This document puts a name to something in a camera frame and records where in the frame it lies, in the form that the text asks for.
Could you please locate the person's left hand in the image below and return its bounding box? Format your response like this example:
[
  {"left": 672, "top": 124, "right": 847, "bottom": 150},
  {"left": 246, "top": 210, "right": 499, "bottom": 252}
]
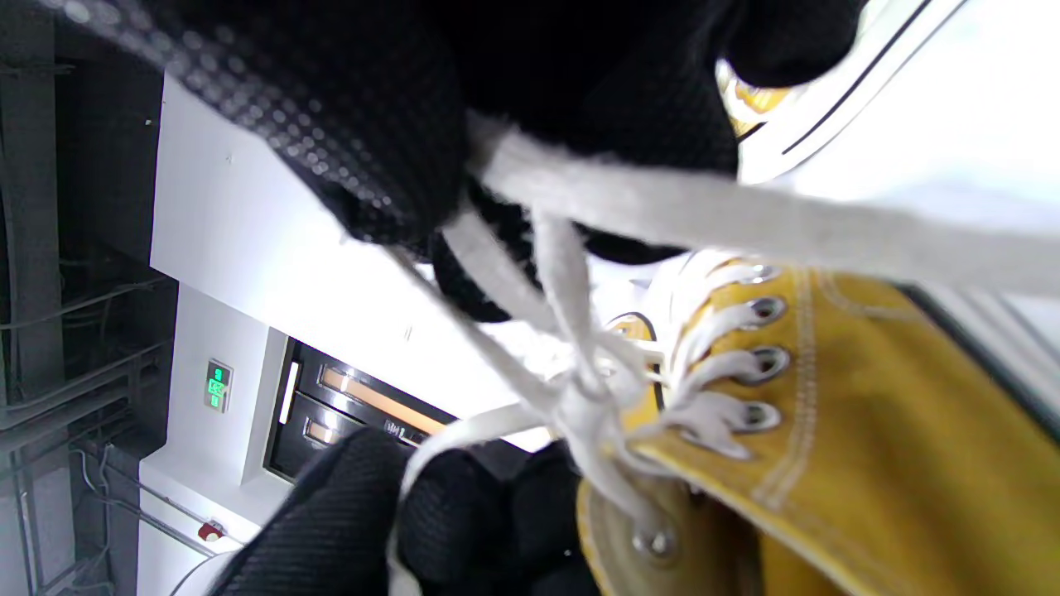
[{"left": 207, "top": 426, "right": 599, "bottom": 596}]

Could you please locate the person's right hand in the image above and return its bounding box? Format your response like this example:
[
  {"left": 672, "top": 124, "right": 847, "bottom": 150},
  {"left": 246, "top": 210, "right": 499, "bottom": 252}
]
[{"left": 33, "top": 0, "right": 870, "bottom": 324}]

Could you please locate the white shoe lace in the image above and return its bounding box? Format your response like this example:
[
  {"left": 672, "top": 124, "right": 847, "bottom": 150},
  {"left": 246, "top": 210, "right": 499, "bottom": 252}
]
[{"left": 385, "top": 112, "right": 1060, "bottom": 596}]

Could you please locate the dark glass wall panel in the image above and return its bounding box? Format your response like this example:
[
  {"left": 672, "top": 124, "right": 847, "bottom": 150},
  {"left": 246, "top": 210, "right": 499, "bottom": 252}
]
[{"left": 263, "top": 338, "right": 531, "bottom": 485}]

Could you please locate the green wall sign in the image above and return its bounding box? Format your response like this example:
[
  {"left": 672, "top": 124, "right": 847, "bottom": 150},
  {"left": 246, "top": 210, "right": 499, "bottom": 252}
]
[{"left": 205, "top": 358, "right": 234, "bottom": 413}]

